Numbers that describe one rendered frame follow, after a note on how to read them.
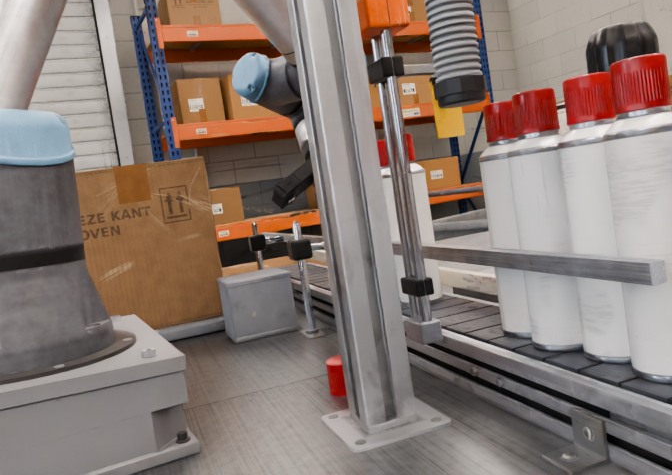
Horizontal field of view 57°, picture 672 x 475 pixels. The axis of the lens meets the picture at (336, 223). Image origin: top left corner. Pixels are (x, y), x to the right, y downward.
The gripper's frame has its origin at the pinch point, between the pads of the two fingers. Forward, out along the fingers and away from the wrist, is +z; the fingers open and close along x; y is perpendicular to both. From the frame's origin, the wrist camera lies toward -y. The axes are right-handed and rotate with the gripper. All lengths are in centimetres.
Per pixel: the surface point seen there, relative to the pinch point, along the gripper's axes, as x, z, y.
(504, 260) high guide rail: -43.5, 22.8, -3.8
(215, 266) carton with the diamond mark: 11.3, -6.5, -18.8
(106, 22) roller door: 261, -332, -21
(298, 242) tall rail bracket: -8.2, 1.1, -9.5
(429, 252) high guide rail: -32.3, 16.3, -3.8
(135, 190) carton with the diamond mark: 3.9, -18.9, -29.4
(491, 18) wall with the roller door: 316, -368, 353
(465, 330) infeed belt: -31.8, 24.7, -3.1
